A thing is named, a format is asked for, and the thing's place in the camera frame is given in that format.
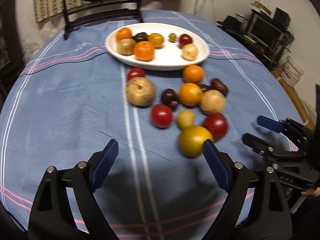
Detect person right hand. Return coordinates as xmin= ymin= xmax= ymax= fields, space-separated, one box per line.
xmin=285 ymin=187 xmax=320 ymax=197

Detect small pale yellow fruit plate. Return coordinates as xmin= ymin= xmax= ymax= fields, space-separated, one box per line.
xmin=182 ymin=43 xmax=198 ymax=61

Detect white oval plate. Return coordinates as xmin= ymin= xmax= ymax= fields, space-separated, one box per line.
xmin=105 ymin=23 xmax=210 ymax=71

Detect large tan pear fruit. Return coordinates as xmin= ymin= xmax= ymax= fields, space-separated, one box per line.
xmin=125 ymin=77 xmax=156 ymax=107

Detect orange mandarin plate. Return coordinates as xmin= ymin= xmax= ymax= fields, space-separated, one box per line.
xmin=116 ymin=28 xmax=132 ymax=41
xmin=133 ymin=41 xmax=155 ymax=61

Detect orange mandarin plate front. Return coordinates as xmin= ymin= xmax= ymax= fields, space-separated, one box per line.
xmin=133 ymin=41 xmax=155 ymax=61

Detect black media shelf with monitor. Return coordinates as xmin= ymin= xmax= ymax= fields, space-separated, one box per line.
xmin=217 ymin=8 xmax=295 ymax=70

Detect dark purple fruit plate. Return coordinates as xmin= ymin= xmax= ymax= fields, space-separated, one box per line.
xmin=132 ymin=32 xmax=148 ymax=43

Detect red tomato near plate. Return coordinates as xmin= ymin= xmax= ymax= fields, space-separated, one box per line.
xmin=127 ymin=68 xmax=145 ymax=81

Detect yellow orange tomato plate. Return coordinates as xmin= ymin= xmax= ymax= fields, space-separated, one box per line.
xmin=148 ymin=33 xmax=164 ymax=48

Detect black framed goldfish screen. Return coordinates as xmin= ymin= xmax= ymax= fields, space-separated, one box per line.
xmin=62 ymin=0 xmax=144 ymax=40

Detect yellow green tomato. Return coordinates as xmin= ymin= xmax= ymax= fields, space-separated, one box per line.
xmin=178 ymin=125 xmax=214 ymax=158

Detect orange fruit table centre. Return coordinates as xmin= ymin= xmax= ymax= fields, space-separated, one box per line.
xmin=178 ymin=83 xmax=203 ymax=107

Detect dark plum behind orange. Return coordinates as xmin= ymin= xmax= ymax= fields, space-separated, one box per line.
xmin=199 ymin=84 xmax=211 ymax=93

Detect dark red plum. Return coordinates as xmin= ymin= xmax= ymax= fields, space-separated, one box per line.
xmin=203 ymin=113 xmax=228 ymax=141

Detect dark purple plum centre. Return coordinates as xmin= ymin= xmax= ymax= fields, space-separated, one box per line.
xmin=161 ymin=88 xmax=180 ymax=110

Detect red plum plate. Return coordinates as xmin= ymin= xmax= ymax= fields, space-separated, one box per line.
xmin=178 ymin=34 xmax=193 ymax=49

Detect red tomato table lower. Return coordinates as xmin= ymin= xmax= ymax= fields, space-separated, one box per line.
xmin=151 ymin=104 xmax=173 ymax=128

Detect orange mandarin plate rear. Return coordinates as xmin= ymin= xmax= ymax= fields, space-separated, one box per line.
xmin=116 ymin=28 xmax=132 ymax=41

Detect small olive green fruit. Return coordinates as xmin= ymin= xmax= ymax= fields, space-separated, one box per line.
xmin=169 ymin=33 xmax=177 ymax=43

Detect orange mandarin table upper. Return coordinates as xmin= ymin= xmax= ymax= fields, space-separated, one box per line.
xmin=182 ymin=65 xmax=204 ymax=84

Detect tan potato-like fruit plate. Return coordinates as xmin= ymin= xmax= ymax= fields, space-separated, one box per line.
xmin=117 ymin=38 xmax=136 ymax=56

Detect small yellow fruit table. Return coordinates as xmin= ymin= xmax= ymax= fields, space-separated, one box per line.
xmin=176 ymin=109 xmax=196 ymax=130

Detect pale tan round fruit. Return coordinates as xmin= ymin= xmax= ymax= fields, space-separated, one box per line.
xmin=199 ymin=90 xmax=226 ymax=114

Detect white plastic bucket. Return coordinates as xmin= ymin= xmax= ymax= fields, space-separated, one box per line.
xmin=280 ymin=56 xmax=304 ymax=87

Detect dark maroon fruit right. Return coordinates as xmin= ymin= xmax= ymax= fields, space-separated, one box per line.
xmin=210 ymin=78 xmax=229 ymax=97

